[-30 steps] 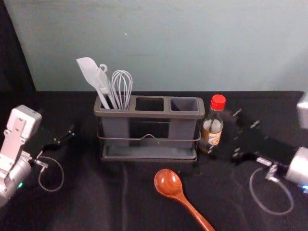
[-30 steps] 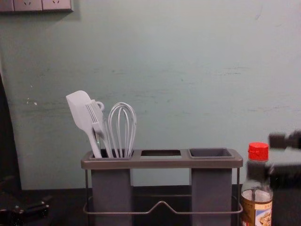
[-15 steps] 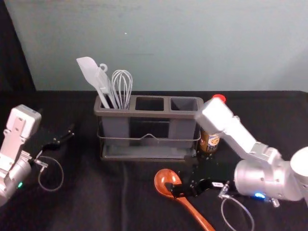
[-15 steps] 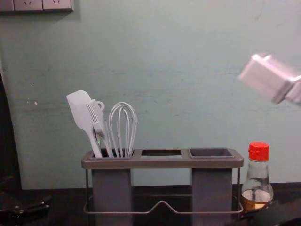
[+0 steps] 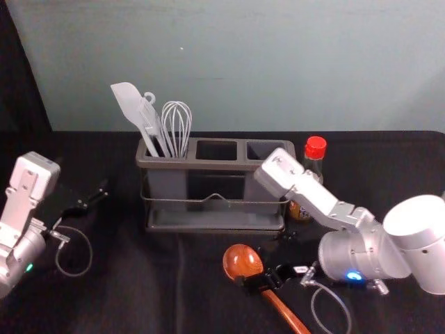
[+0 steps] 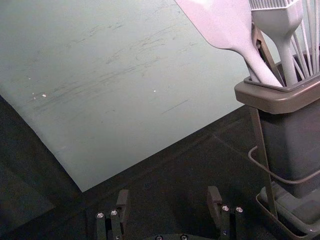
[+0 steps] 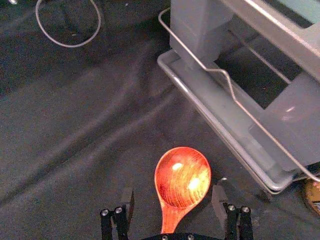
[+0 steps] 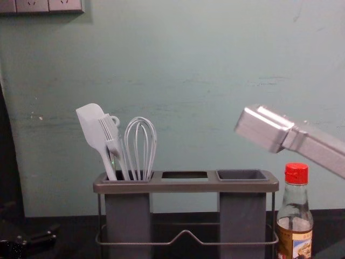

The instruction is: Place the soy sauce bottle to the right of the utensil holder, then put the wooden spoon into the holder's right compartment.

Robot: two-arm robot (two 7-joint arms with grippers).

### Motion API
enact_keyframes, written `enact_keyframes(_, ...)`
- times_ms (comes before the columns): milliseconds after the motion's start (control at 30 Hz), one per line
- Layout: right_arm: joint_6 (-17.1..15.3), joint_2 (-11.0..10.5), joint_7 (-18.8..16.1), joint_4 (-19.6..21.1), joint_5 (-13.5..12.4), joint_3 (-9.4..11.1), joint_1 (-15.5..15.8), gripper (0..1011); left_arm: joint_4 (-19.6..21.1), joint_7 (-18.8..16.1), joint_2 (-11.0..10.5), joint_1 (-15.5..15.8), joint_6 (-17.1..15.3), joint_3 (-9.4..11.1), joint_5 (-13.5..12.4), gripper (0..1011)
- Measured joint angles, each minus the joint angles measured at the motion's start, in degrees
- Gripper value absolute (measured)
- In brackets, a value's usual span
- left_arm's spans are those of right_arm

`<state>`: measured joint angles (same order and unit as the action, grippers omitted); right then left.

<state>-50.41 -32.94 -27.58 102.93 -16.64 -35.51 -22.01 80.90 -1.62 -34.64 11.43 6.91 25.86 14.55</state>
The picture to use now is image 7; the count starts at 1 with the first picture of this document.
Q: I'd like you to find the black rack with steel bars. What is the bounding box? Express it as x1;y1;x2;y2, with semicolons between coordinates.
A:
157;0;320;196

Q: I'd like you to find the red-brown wooden spoon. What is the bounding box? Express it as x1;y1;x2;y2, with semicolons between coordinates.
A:
153;146;212;235

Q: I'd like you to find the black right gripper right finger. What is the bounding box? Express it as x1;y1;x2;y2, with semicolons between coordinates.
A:
211;178;254;240

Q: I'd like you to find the black table cloth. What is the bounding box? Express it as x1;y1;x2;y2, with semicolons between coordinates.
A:
0;0;320;240

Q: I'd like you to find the thin grey cable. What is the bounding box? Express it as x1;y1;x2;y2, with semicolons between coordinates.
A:
35;0;102;49

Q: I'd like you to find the shallow brown cardboard tray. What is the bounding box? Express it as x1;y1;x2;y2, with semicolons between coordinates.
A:
300;178;320;217

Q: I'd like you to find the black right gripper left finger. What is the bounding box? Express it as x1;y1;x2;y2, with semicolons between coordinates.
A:
99;187;135;240

